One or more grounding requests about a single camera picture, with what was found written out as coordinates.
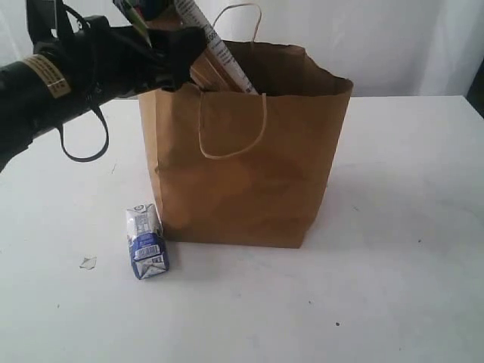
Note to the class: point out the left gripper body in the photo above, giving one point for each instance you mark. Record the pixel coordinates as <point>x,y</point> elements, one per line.
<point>88,58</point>

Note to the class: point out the spaghetti packet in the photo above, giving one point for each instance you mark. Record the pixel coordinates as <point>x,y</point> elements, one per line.
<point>216,68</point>

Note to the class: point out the small clear plastic scrap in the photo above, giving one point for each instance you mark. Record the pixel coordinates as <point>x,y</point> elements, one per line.
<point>88,263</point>

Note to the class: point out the small milk carton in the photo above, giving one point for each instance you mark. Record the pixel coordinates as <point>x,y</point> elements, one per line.
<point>147,246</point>

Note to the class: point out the brown paper bag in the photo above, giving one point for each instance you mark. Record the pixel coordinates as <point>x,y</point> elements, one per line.
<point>240,169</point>

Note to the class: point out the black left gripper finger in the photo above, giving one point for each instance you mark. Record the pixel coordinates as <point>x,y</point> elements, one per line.
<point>175,52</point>

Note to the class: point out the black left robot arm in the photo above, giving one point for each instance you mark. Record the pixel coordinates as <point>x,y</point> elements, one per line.
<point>28,110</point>

